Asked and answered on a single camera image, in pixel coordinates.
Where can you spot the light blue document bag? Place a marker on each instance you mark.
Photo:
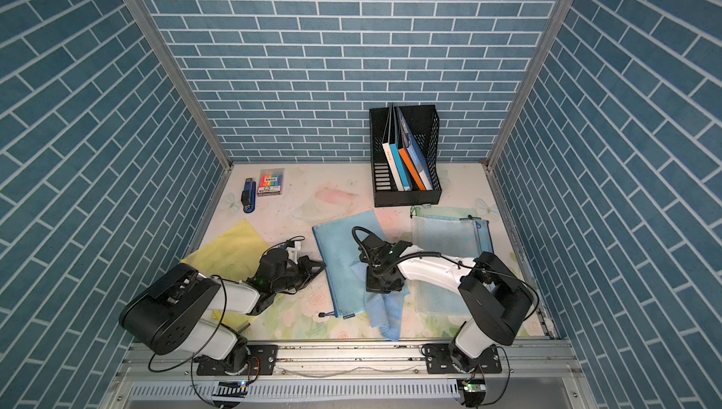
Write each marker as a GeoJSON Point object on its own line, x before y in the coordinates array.
{"type": "Point", "coordinates": [484, 236]}

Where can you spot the clear grey document bag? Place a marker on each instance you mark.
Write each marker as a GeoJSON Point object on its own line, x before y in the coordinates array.
{"type": "Point", "coordinates": [451, 237]}

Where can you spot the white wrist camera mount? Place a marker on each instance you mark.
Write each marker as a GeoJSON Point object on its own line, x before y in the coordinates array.
{"type": "Point", "coordinates": [294, 248]}

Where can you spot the black mesh file holder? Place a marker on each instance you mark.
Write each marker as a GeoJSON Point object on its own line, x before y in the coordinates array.
{"type": "Point", "coordinates": [424, 123]}

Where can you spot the aluminium front rail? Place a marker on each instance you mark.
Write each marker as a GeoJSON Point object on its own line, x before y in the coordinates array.
{"type": "Point", "coordinates": [532, 373]}

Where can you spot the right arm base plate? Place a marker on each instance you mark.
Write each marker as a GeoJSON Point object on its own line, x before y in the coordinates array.
{"type": "Point", "coordinates": [443, 358]}

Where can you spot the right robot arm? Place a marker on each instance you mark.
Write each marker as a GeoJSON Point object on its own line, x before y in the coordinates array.
{"type": "Point", "coordinates": [498, 301]}

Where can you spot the box of coloured markers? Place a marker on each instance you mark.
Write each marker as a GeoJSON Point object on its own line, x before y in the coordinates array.
{"type": "Point", "coordinates": [270, 182]}

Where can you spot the blue folder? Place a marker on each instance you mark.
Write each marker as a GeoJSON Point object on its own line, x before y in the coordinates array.
{"type": "Point", "coordinates": [413, 148]}

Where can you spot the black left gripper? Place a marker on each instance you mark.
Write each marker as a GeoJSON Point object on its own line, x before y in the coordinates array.
{"type": "Point", "coordinates": [305, 265]}

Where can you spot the blue mesh document bag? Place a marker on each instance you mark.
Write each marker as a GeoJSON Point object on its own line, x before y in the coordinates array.
{"type": "Point", "coordinates": [340, 253]}

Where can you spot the yellow mesh document bag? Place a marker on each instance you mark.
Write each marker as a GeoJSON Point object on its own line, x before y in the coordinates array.
{"type": "Point", "coordinates": [235, 255]}

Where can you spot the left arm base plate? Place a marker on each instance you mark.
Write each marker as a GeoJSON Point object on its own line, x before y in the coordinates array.
{"type": "Point", "coordinates": [251, 360]}

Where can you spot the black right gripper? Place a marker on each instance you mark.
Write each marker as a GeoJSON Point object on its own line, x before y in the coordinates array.
{"type": "Point", "coordinates": [371, 287]}

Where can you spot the green mesh document bag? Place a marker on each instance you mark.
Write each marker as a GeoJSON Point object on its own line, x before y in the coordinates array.
{"type": "Point", "coordinates": [443, 212]}

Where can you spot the light blue cleaning cloth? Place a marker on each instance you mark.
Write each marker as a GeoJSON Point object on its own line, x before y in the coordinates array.
{"type": "Point", "coordinates": [382, 310]}

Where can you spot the white book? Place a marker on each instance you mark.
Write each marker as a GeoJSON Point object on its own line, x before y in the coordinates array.
{"type": "Point", "coordinates": [392, 166]}

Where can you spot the teal book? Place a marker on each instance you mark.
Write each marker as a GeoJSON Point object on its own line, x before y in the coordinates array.
{"type": "Point", "coordinates": [401, 168]}

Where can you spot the orange book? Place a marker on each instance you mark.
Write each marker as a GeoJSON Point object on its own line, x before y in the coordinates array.
{"type": "Point", "coordinates": [406, 159]}

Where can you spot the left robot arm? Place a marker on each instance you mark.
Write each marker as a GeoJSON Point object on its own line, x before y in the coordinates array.
{"type": "Point", "coordinates": [185, 310]}

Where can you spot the blue black stapler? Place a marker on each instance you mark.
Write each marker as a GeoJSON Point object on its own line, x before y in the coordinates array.
{"type": "Point", "coordinates": [249, 194]}

